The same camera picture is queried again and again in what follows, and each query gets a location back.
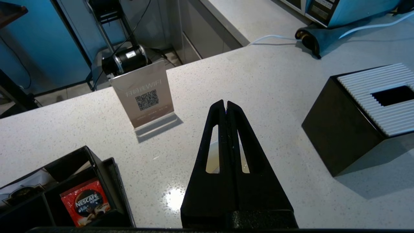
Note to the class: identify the dark slate cloth bundle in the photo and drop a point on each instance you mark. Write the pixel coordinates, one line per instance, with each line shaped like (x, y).
(323, 37)

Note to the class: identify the QR code sign stand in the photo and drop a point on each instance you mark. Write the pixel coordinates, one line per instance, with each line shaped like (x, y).
(145, 97)

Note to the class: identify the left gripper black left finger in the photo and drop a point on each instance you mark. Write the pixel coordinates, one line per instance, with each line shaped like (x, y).
(210, 194)

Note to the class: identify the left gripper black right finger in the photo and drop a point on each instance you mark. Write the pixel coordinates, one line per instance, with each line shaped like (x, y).
(258, 191)

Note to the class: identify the silver microwave oven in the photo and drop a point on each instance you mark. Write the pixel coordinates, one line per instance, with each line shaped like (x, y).
(349, 9)

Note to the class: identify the white wrapped packet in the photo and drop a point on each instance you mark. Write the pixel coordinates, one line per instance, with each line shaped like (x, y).
(22, 191)

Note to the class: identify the red Nescafe sachet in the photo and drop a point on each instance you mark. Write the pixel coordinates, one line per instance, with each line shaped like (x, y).
(85, 202)

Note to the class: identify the black compartment organizer box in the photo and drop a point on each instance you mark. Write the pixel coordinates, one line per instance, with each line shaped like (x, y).
(110, 181)

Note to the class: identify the black silver cylinder motor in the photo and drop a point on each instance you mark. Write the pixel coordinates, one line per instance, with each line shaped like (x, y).
(126, 60)

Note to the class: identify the grey kitchen base cabinet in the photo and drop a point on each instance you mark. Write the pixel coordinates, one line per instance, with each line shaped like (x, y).
(200, 29)

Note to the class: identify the black tissue box white lid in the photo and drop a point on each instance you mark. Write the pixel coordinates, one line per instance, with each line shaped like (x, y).
(343, 129)

